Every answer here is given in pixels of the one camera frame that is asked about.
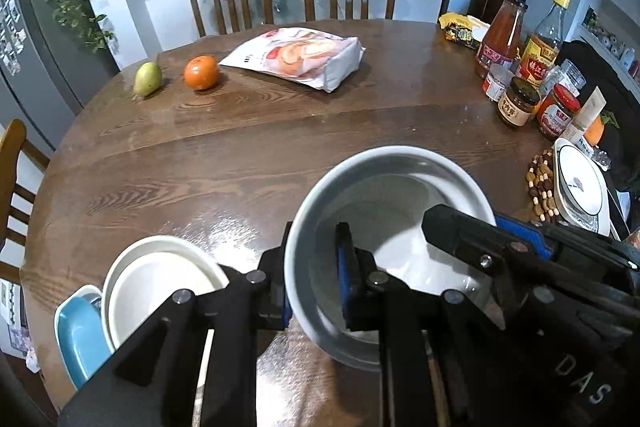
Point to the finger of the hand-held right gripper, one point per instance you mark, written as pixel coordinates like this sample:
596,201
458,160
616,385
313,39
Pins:
525,232
470,237

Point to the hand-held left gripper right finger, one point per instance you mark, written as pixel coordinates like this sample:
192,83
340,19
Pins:
343,277

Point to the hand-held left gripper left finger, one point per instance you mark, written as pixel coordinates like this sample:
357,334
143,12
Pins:
286,302

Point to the white bowl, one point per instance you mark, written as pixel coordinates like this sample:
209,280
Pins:
400,197
150,287

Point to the wooden bead trivet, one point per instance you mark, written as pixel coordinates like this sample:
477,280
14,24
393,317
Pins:
542,187

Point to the white plate with dark rim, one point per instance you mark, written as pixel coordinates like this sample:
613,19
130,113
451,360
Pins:
580,187

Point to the orange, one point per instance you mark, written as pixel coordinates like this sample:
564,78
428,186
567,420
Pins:
201,73
594,133

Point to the red jar with red lid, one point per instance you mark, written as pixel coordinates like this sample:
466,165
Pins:
557,114

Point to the brown jar with dark lid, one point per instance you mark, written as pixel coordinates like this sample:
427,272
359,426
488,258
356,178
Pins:
517,104

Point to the cream tube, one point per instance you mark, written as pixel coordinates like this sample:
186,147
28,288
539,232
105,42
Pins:
589,109

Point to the small jar with white lid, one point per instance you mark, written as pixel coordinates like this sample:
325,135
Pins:
496,86

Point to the black bag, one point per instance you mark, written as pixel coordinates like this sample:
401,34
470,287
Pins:
617,97

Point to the clear glass jar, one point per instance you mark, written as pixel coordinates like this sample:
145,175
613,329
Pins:
572,74

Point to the oil bottle with yellow cap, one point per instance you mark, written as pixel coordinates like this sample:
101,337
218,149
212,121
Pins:
542,52

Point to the red sauce bottle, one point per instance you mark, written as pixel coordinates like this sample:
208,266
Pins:
502,37

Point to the yellow snack packet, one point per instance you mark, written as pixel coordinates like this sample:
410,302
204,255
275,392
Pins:
460,29

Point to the row of small bottles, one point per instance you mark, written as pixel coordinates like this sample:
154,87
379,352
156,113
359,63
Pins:
612,42

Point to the white snack bag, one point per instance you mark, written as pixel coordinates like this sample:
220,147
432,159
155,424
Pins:
300,57

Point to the green pear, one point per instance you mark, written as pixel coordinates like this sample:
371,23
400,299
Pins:
147,79

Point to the white patterned box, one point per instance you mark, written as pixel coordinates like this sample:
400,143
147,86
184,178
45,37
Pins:
9,299

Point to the grey refrigerator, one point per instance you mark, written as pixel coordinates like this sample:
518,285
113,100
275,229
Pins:
45,77

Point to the group of fridge photos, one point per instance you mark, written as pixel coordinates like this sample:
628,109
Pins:
11,32

